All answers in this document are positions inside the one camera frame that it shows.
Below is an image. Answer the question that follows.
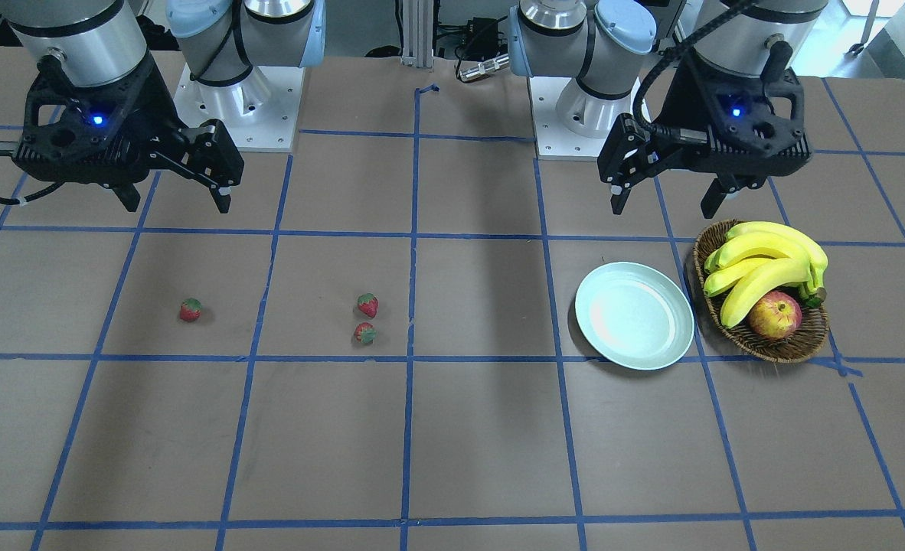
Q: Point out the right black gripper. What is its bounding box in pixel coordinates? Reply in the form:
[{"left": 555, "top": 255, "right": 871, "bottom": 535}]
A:
[{"left": 11, "top": 55, "right": 245, "bottom": 214}]

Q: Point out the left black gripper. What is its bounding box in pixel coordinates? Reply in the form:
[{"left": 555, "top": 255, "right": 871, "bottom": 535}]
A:
[{"left": 597, "top": 47, "right": 812, "bottom": 220}]

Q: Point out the paired red strawberry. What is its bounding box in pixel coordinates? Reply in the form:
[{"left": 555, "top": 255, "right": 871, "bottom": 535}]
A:
[
  {"left": 352, "top": 322, "right": 378, "bottom": 345},
  {"left": 357, "top": 292, "right": 379, "bottom": 318}
]

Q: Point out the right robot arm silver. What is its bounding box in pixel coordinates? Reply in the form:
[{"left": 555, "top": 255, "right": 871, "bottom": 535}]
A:
[{"left": 0, "top": 1, "right": 326, "bottom": 214}]

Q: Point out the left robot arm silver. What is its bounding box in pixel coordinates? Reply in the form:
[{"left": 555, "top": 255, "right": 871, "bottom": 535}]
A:
[{"left": 506, "top": 1, "right": 826, "bottom": 219}]

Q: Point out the light green plate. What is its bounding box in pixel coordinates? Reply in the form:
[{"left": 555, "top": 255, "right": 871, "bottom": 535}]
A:
[{"left": 574, "top": 262, "right": 695, "bottom": 372}]

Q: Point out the yellow banana bunch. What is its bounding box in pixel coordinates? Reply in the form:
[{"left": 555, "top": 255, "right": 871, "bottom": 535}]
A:
[{"left": 700, "top": 222, "right": 829, "bottom": 329}]

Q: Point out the far single red strawberry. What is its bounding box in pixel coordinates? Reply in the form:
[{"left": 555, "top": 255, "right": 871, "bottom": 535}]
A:
[{"left": 178, "top": 298, "right": 203, "bottom": 322}]

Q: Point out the red yellow apple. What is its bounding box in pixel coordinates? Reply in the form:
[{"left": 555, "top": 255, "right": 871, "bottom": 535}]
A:
[{"left": 746, "top": 292, "right": 802, "bottom": 341}]

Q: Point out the brown wicker basket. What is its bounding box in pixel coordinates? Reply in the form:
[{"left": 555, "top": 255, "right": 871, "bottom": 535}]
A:
[{"left": 684, "top": 219, "right": 830, "bottom": 364}]

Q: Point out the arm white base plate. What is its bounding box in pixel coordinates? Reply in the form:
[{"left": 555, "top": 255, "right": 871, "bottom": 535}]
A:
[
  {"left": 529, "top": 77, "right": 639, "bottom": 161},
  {"left": 174, "top": 67, "right": 306, "bottom": 153}
]

